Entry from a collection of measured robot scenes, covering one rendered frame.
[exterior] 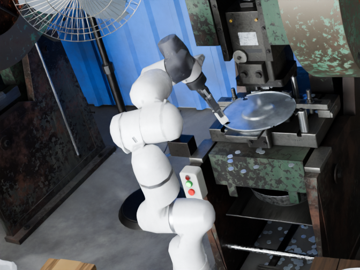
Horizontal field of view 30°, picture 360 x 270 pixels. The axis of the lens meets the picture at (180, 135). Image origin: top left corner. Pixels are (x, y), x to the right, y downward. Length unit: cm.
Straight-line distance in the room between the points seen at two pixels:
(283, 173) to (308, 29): 72
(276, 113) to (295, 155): 17
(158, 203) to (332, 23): 72
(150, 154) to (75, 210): 192
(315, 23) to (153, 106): 52
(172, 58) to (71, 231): 162
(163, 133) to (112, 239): 163
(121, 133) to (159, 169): 15
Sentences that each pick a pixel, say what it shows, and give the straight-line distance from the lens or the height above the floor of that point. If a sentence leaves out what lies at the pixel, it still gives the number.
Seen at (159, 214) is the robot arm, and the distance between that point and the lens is 206.
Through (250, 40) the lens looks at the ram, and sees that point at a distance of 248.
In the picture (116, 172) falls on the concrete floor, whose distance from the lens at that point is 399.
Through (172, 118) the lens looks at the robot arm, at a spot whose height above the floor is 114.
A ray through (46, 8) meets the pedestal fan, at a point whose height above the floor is 122.
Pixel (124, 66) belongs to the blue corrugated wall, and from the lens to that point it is 451.
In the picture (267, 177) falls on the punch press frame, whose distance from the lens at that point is 259.
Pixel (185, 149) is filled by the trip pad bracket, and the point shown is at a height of 68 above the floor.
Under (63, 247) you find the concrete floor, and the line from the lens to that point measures 355.
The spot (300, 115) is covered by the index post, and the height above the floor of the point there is 78.
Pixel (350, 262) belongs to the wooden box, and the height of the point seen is 35.
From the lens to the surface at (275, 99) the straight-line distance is 263.
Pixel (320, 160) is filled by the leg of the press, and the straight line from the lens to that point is 248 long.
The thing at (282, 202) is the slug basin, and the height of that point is 37.
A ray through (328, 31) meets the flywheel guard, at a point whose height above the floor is 123.
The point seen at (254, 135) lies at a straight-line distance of 243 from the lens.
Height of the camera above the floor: 201
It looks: 29 degrees down
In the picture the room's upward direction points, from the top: 16 degrees counter-clockwise
